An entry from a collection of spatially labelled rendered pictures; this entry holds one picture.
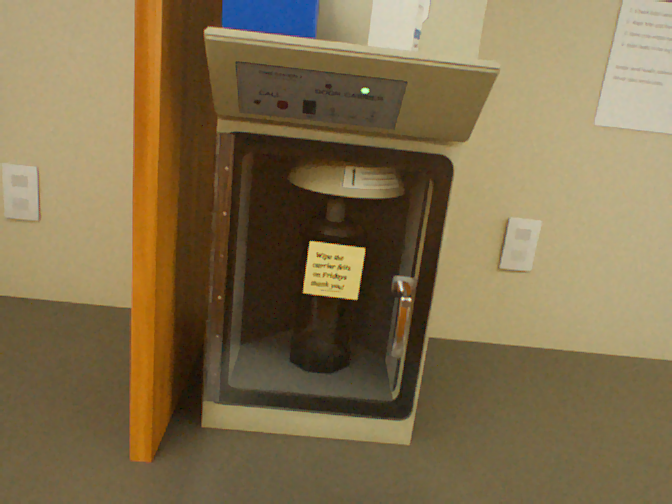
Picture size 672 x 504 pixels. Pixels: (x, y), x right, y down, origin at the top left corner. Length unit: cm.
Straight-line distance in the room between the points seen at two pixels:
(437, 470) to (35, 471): 55
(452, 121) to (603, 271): 75
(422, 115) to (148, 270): 38
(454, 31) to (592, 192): 66
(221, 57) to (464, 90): 27
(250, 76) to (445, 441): 63
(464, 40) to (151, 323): 53
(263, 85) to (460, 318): 81
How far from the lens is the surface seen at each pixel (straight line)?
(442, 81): 71
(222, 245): 83
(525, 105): 129
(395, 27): 72
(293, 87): 73
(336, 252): 82
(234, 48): 70
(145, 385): 85
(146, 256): 78
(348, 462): 93
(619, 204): 140
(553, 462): 105
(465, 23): 81
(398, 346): 83
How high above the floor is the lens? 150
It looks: 18 degrees down
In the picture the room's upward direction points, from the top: 7 degrees clockwise
